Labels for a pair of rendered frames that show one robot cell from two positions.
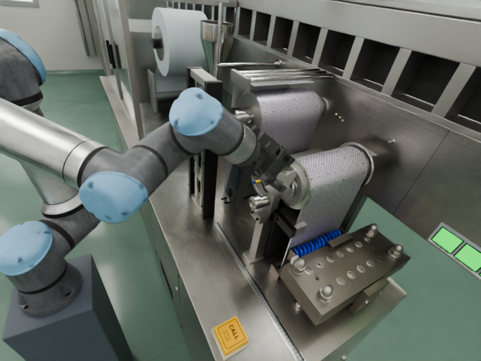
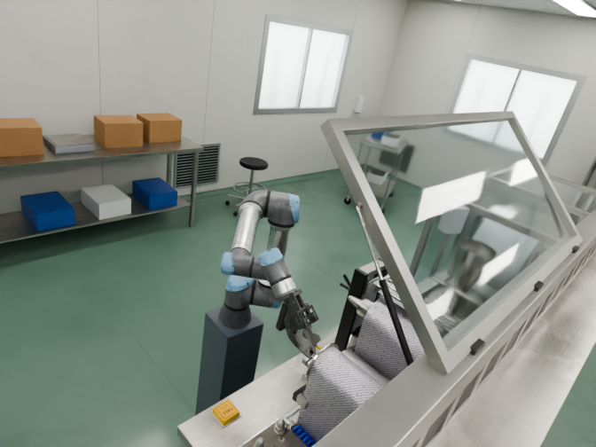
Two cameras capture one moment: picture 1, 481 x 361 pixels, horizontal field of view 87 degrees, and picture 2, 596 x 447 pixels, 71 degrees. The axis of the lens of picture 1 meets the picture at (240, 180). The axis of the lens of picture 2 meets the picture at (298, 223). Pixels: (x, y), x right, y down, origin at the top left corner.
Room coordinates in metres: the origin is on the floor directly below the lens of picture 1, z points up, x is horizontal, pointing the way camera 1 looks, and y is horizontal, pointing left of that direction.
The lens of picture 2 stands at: (0.13, -1.08, 2.20)
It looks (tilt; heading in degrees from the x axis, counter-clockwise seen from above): 26 degrees down; 75
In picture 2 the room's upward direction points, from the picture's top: 11 degrees clockwise
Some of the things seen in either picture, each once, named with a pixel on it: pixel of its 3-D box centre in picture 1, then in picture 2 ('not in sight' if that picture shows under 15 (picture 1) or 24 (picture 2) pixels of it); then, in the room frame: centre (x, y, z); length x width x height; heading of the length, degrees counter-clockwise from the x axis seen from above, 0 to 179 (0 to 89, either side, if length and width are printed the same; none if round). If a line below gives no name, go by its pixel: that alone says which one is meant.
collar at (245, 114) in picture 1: (240, 117); (368, 309); (0.75, 0.03, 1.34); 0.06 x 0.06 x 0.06; 34
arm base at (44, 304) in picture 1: (46, 281); (235, 309); (0.35, 0.50, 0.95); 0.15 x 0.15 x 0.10
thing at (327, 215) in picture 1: (322, 220); (329, 429); (0.57, -0.27, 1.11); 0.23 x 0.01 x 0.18; 124
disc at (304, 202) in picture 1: (290, 183); (322, 363); (0.55, -0.14, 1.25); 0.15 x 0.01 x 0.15; 34
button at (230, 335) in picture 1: (230, 335); (225, 411); (0.29, -0.03, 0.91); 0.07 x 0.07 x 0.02; 34
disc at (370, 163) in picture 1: (351, 165); not in sight; (0.70, -0.34, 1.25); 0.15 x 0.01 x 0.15; 34
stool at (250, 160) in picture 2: not in sight; (252, 186); (0.77, 3.61, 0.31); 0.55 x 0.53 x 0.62; 34
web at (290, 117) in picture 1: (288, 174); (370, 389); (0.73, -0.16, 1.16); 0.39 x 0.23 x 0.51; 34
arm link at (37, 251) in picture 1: (33, 253); (239, 289); (0.35, 0.50, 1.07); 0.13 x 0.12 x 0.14; 168
